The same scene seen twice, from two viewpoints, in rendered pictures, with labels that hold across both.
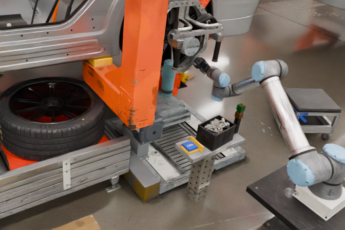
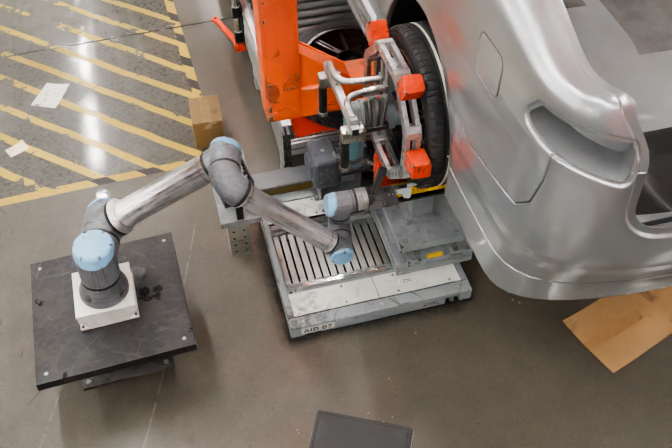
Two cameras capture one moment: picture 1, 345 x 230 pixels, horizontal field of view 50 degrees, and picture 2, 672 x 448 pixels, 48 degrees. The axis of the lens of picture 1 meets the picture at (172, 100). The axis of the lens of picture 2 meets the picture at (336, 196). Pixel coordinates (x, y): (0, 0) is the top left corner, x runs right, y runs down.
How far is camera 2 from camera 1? 403 cm
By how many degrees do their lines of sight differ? 83
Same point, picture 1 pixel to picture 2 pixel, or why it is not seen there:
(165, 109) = (393, 216)
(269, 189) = (153, 253)
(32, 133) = not seen: hidden behind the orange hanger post
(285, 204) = (124, 258)
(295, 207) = not seen: hidden behind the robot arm
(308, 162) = (97, 205)
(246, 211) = (189, 292)
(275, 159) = (274, 392)
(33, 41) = not seen: outside the picture
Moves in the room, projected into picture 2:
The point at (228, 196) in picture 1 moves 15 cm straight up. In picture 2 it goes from (223, 281) to (219, 261)
